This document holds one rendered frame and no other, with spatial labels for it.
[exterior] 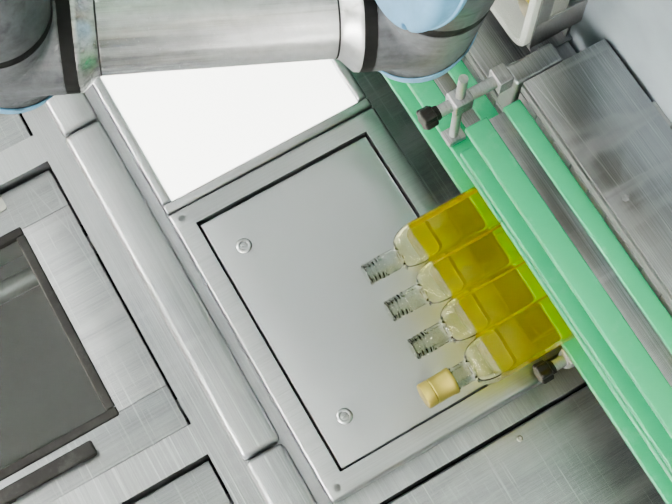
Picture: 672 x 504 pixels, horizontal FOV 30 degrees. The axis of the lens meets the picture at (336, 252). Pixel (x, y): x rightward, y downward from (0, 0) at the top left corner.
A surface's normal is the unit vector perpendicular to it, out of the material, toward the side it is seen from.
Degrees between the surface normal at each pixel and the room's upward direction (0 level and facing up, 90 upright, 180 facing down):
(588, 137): 90
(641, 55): 0
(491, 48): 90
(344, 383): 90
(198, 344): 90
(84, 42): 123
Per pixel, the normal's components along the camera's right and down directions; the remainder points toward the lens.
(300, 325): -0.01, -0.33
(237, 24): 0.17, 0.21
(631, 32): -0.87, 0.47
